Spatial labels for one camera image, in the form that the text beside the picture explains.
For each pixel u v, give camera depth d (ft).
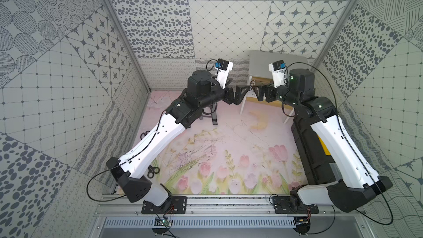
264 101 1.97
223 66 1.65
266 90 1.92
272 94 1.91
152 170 2.75
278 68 1.81
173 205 2.40
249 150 3.03
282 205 2.39
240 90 1.73
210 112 3.51
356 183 1.26
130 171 1.28
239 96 1.77
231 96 1.77
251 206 2.48
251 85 2.73
